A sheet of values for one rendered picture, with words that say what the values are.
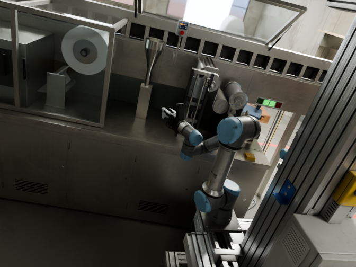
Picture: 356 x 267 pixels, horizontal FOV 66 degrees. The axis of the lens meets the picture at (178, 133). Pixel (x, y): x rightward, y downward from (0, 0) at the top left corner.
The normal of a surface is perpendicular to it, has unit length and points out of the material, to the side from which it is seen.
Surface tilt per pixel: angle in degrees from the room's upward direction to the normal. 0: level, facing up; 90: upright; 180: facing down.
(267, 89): 90
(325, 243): 0
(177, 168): 90
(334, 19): 90
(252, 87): 90
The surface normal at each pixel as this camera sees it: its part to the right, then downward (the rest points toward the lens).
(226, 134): -0.77, -0.02
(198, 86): 0.01, 0.47
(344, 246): 0.23, -0.86
